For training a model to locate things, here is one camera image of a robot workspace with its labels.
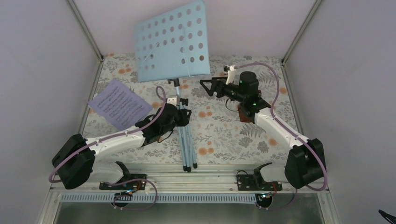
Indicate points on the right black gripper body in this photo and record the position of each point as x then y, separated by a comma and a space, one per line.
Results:
222, 92

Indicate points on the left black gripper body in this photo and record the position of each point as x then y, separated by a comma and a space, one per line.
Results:
182, 121

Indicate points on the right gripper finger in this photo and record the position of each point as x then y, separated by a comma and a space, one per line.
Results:
209, 86
219, 79

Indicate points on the brown wooden metronome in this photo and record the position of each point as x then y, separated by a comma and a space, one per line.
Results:
246, 113

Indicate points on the light blue music stand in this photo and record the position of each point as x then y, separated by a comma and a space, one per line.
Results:
170, 47

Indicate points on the lilac sheet music page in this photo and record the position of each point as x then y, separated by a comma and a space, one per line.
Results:
121, 107

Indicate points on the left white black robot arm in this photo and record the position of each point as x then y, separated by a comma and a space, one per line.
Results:
79, 159

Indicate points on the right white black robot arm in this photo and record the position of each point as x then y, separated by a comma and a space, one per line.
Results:
305, 162

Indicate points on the floral patterned table mat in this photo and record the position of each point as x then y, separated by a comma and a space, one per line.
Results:
219, 136

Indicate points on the black object bottom right corner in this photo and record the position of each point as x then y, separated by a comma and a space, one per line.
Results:
388, 217

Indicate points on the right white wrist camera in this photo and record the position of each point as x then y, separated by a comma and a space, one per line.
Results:
230, 72

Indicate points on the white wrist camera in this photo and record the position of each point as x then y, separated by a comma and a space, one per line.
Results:
174, 100
230, 72

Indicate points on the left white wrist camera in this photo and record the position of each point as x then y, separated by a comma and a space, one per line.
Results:
174, 100

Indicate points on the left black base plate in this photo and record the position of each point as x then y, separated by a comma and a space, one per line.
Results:
130, 186

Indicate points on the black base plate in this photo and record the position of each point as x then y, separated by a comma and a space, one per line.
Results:
247, 182
130, 186

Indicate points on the light blue cable duct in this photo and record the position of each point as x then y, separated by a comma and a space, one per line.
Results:
164, 198

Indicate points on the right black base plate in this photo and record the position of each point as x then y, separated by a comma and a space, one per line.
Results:
247, 182

